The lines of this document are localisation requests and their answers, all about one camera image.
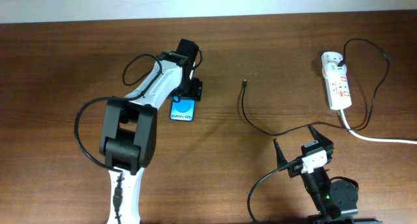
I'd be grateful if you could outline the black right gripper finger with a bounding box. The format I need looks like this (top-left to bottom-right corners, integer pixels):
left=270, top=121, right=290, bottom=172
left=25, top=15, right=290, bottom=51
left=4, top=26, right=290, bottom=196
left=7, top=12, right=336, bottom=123
left=308, top=125, right=331, bottom=146
left=273, top=138, right=287, bottom=170

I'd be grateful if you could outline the blue Galaxy smartphone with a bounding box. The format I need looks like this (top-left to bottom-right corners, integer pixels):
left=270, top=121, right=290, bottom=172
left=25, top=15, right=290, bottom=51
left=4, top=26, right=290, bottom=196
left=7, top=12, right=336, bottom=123
left=169, top=99, right=195, bottom=122

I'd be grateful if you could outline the black charging cable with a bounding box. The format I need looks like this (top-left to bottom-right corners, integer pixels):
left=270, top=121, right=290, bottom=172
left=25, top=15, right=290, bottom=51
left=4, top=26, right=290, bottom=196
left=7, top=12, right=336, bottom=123
left=241, top=38, right=390, bottom=137

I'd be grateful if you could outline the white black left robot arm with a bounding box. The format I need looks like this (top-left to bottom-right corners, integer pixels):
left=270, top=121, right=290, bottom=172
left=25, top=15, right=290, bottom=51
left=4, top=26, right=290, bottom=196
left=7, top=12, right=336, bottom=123
left=99, top=38, right=203, bottom=223

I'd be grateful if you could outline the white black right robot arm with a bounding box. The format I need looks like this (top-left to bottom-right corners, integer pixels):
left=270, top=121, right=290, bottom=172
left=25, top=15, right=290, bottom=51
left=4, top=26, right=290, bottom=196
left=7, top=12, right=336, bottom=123
left=273, top=126, right=380, bottom=224

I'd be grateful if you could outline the white USB charger adapter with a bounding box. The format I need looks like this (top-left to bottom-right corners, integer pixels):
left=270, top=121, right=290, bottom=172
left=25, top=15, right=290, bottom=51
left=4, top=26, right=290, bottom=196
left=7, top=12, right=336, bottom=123
left=322, top=62, right=347, bottom=79

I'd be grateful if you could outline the white power strip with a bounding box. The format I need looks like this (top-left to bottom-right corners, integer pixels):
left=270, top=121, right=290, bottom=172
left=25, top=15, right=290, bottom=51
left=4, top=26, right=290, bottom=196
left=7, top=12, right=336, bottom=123
left=321, top=51, right=352, bottom=111

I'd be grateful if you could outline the white power strip cord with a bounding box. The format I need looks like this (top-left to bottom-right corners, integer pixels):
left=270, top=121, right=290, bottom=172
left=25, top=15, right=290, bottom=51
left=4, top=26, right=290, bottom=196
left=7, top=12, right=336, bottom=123
left=338, top=109, right=417, bottom=145

